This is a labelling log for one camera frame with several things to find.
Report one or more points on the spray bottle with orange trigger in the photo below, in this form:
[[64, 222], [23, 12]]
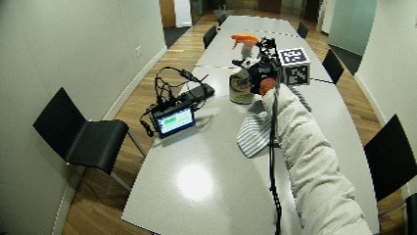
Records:
[[240, 86]]

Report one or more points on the white marker cube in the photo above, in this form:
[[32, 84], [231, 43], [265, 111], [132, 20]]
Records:
[[295, 67]]

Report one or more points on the black chair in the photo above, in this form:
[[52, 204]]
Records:
[[87, 137], [332, 66], [411, 213], [303, 30], [221, 19], [391, 156], [209, 35]]

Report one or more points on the black electronics box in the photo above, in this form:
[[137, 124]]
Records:
[[199, 91]]

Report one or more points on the dark floor mat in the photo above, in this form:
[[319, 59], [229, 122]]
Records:
[[175, 35]]

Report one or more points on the striped grey cloth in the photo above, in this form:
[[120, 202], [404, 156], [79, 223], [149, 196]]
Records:
[[253, 132]]

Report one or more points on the brown wooden door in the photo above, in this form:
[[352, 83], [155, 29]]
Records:
[[167, 13]]

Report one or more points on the small black touchscreen monitor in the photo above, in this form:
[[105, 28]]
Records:
[[175, 121]]

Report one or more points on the white wall outlet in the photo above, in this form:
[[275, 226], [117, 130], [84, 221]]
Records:
[[139, 51]]

